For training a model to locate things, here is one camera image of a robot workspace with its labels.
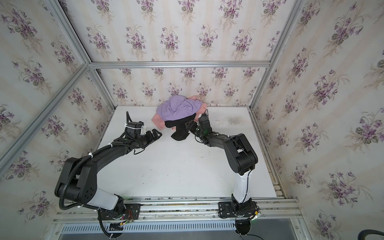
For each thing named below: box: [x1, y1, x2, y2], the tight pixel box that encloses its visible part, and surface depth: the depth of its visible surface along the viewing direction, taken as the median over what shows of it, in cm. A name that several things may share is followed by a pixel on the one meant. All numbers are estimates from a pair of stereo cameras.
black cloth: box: [164, 113, 197, 141], surface depth 106 cm
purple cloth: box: [156, 95, 202, 122], surface depth 110 cm
